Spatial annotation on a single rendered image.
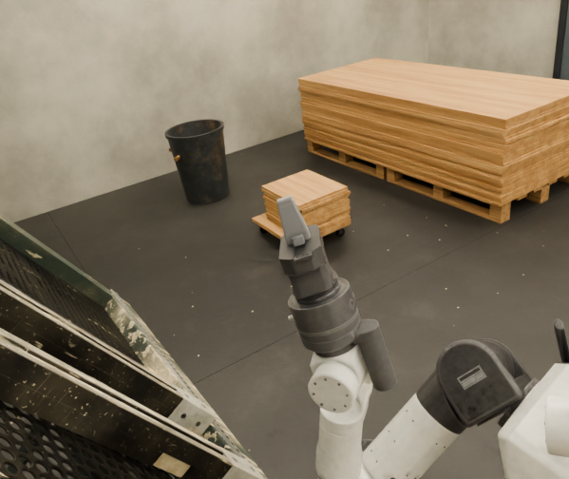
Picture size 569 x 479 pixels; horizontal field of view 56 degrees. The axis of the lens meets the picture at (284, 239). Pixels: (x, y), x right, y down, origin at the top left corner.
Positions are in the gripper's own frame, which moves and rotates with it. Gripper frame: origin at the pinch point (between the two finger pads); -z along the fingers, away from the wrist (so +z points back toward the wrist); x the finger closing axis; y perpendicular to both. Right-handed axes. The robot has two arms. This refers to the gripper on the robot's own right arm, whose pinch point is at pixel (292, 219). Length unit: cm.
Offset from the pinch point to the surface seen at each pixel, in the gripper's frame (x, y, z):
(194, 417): -43, 43, 51
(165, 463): -13, 38, 40
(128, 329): -91, 73, 42
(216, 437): -42, 40, 58
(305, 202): -286, 17, 69
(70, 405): -2.9, 42.5, 17.9
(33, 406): 0.2, 45.7, 14.7
